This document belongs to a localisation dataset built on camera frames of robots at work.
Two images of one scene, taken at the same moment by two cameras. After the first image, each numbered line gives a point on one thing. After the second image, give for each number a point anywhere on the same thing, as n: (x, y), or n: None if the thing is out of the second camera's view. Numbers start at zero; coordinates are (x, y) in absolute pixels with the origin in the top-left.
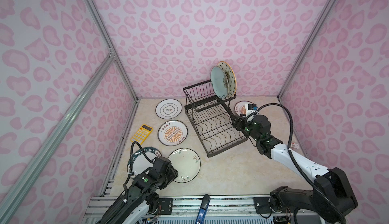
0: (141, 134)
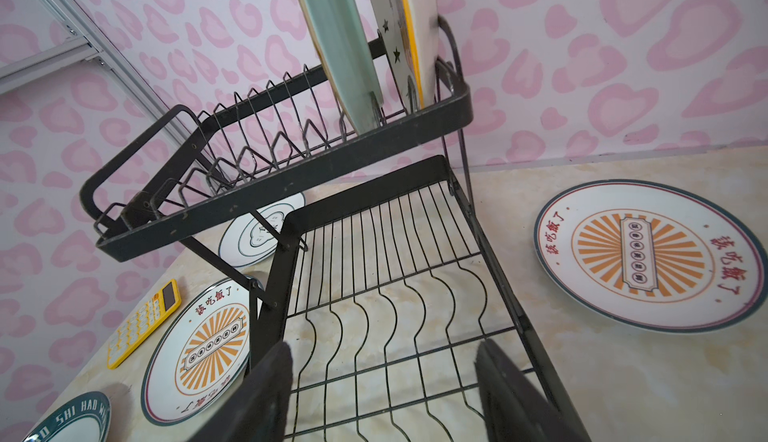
0: (170, 299)
